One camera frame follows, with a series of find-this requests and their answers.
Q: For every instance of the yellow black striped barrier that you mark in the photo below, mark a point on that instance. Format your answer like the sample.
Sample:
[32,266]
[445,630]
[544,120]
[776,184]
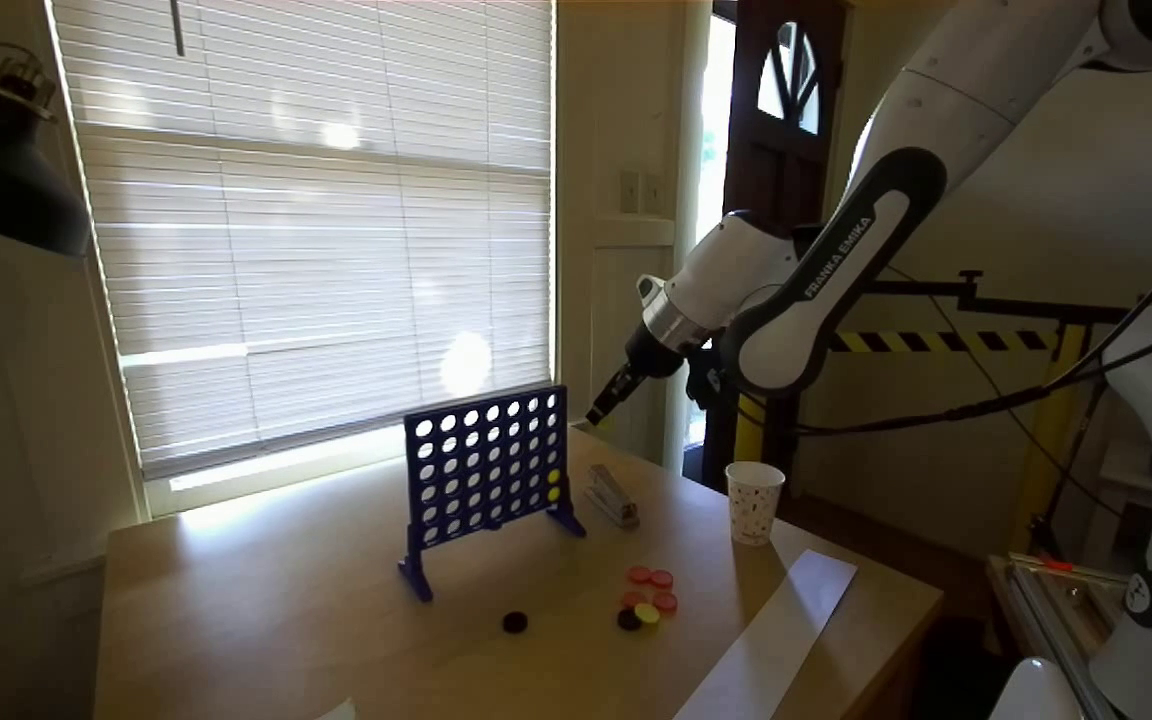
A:
[950,341]

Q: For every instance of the dark wooden door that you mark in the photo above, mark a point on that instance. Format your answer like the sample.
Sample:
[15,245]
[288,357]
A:
[781,161]

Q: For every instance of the yellow game disc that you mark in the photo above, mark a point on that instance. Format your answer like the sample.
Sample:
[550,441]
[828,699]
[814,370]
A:
[555,478]
[649,613]
[555,495]

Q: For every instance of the black metal bar stand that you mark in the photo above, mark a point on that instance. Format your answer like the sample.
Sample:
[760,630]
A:
[1000,303]

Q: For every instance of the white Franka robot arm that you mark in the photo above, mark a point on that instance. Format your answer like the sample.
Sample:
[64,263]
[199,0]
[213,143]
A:
[1000,81]

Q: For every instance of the blue connect four game board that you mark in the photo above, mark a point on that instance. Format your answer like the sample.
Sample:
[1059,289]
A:
[408,535]

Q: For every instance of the black game disc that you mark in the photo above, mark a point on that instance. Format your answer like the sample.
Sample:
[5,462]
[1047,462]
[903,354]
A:
[624,621]
[512,621]

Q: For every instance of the black floor lamp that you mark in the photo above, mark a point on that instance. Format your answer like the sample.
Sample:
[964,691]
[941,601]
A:
[1,174]

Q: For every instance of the red game disc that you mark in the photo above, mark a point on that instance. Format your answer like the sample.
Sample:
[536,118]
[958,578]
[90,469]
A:
[661,578]
[637,578]
[666,601]
[637,598]

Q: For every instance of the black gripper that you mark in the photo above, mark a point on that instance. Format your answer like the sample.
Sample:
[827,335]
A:
[654,361]

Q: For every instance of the white paper cup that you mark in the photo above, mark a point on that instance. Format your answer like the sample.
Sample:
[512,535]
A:
[754,505]

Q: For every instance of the window with white blinds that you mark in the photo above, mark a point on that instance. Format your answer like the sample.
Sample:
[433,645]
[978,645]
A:
[311,241]

